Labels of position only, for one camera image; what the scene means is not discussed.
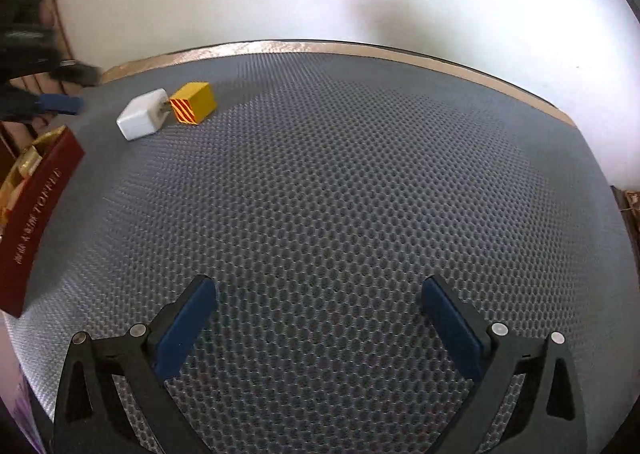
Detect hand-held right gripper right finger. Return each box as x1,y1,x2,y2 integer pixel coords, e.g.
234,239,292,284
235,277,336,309
421,275,588,454

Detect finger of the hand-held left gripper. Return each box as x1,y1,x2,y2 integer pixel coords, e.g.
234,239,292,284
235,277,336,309
0,86,85,123
47,60,104,87

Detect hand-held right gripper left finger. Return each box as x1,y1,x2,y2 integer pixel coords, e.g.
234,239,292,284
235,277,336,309
50,275,218,454

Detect white charger plug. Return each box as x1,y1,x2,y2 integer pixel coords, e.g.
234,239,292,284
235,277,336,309
116,88,173,142

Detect dark red tin box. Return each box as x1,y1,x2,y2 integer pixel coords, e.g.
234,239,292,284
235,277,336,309
0,125,85,319

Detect yellow cube striped face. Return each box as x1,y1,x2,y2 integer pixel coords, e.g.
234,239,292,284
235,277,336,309
169,82,217,127

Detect grey mesh mat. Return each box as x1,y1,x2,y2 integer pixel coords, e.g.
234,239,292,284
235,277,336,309
10,40,640,454

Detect brown textured object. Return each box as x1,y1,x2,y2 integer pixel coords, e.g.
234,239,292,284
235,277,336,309
611,185,640,237

